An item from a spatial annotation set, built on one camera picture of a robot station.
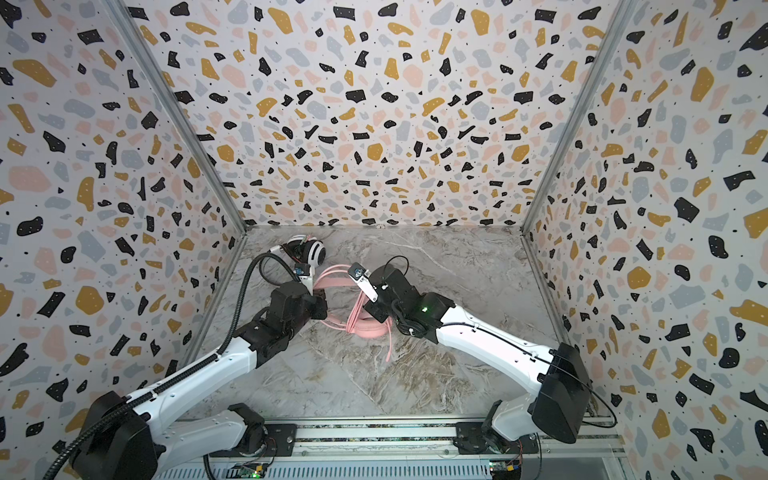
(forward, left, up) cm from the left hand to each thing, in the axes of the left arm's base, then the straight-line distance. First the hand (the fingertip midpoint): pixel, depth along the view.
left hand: (325, 286), depth 81 cm
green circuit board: (-39, +16, -18) cm, 46 cm away
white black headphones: (+22, +12, -10) cm, 27 cm away
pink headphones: (-9, -10, -3) cm, 14 cm away
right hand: (-3, -12, +6) cm, 14 cm away
